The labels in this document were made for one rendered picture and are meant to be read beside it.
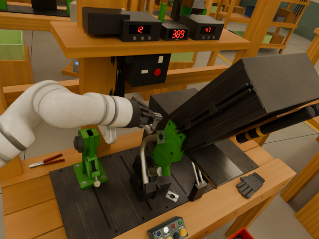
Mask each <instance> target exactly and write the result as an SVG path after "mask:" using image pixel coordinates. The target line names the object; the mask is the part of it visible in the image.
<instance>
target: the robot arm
mask: <svg viewBox="0 0 319 239"><path fill-rule="evenodd" d="M162 118H163V117H162V115H161V114H159V113H156V112H153V111H151V110H149V107H148V106H147V105H146V104H144V103H143V102H141V101H140V100H138V99H137V98H135V97H134V96H133V97H132V98H131V99H128V98H124V97H119V96H110V95H104V94H100V93H95V92H88V93H85V94H83V95H79V94H75V93H73V92H71V91H69V90H68V89H67V88H66V87H64V86H63V85H62V84H60V83H58V82H56V81H53V80H45V81H41V82H38V83H36V84H34V85H32V86H31V87H29V88H28V89H27V90H25V91H24V92H23V93H22V94H21V95H20V96H19V97H18V98H17V99H16V100H15V101H14V102H13V103H12V104H11V105H10V106H9V107H8V108H7V109H6V111H5V112H4V113H3V114H2V115H0V168H2V167H3V166H5V165H6V164H7V163H8V162H10V161H11V160H12V159H14V158H15V157H16V156H18V155H19V154H20V153H22V152H23V151H24V150H26V149H27V148H28V147H30V146H31V145H32V144H33V143H34V141H35V139H36V136H35V131H34V130H35V128H36V127H37V126H38V125H39V124H40V122H41V121H42V120H44V121H45V122H46V123H47V124H48V125H50V126H53V127H56V128H61V129H72V128H77V127H82V126H86V125H90V124H91V125H97V126H98V128H99V130H100V132H101V134H102V136H103V138H104V140H105V142H106V143H107V144H113V143H115V142H116V139H117V136H116V128H133V127H139V128H141V129H142V128H144V129H145V130H146V134H147V135H148V136H149V135H150V134H151V133H152V132H153V131H154V130H155V128H156V126H157V123H158V122H160V121H161V120H162ZM147 123H150V124H149V125H147Z"/></svg>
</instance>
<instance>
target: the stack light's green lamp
mask: <svg viewBox="0 0 319 239"><path fill-rule="evenodd" d="M191 11H192V8H186V7H183V6H181V11H180V17H181V14H184V15H191Z"/></svg>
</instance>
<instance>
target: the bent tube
mask: <svg viewBox="0 0 319 239"><path fill-rule="evenodd" d="M152 141H157V144H161V143H165V134H164V130H157V131H156V134H154V135H149V136H147V137H146V138H145V139H144V140H143V141H142V143H141V146H140V163H141V174H142V182H143V190H145V188H144V184H146V183H149V176H148V175H147V170H148V168H147V160H146V148H147V145H148V144H149V143H150V142H152Z"/></svg>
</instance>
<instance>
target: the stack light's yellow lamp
mask: <svg viewBox="0 0 319 239"><path fill-rule="evenodd" d="M193 4H194V0H183V2H182V6H183V7H186V8H192V7H193Z"/></svg>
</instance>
